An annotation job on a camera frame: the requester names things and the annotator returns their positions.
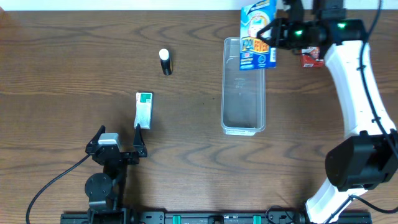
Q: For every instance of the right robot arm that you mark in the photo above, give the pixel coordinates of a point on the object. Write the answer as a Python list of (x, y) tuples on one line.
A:
[(368, 155)]

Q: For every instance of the clear plastic container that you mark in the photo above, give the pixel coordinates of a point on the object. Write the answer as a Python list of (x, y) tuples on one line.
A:
[(243, 103)]

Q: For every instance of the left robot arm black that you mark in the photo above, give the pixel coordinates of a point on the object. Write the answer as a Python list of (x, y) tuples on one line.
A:
[(105, 190)]

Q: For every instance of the dark bottle white cap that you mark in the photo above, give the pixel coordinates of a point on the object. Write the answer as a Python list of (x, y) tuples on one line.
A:
[(165, 61)]

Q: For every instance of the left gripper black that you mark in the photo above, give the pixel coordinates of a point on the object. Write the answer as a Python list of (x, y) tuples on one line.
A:
[(140, 150)]

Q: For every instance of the red medicine box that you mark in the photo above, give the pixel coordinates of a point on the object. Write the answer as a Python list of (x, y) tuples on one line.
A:
[(310, 57)]

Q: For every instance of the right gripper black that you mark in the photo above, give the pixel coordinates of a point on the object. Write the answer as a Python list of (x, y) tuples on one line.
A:
[(282, 27)]

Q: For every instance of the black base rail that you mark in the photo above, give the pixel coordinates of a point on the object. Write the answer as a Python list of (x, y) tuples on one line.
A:
[(199, 217)]

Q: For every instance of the blue Kool Fever box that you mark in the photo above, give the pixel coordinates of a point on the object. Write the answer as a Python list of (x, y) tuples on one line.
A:
[(254, 53)]

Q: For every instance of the green white medicine box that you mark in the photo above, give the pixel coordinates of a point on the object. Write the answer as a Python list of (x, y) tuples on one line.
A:
[(144, 102)]

